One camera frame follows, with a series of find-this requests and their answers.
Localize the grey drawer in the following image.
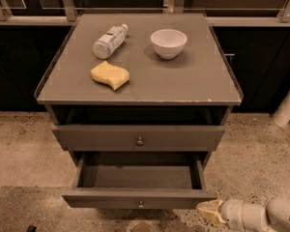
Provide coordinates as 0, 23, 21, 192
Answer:
63, 152, 217, 209
52, 125, 224, 152

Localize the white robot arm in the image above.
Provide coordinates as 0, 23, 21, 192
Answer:
196, 90, 290, 232

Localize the grey top drawer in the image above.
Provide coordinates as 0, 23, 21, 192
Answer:
52, 125, 224, 152

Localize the grey wooden drawer cabinet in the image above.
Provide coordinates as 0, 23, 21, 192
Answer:
33, 13, 245, 166

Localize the round brass middle knob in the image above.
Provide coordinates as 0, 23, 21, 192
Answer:
137, 200, 144, 209

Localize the round brass knob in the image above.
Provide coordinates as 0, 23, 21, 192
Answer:
136, 137, 144, 146
137, 200, 144, 209

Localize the round brass top knob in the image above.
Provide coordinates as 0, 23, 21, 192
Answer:
136, 137, 144, 146

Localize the white ceramic bowl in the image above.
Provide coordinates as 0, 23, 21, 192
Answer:
151, 29, 188, 59

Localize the yellow curved sponge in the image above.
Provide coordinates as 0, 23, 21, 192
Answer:
91, 61, 130, 91

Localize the clear plastic water bottle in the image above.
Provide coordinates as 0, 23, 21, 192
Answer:
93, 24, 129, 59

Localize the metal railing frame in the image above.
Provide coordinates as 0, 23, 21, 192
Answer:
0, 0, 290, 27

